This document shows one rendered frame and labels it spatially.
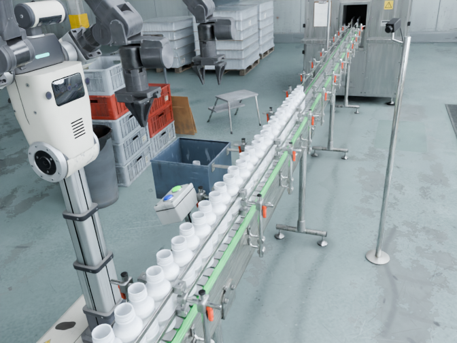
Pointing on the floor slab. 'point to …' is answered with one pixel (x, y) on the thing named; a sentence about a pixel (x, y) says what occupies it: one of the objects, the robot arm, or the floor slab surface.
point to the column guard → (81, 20)
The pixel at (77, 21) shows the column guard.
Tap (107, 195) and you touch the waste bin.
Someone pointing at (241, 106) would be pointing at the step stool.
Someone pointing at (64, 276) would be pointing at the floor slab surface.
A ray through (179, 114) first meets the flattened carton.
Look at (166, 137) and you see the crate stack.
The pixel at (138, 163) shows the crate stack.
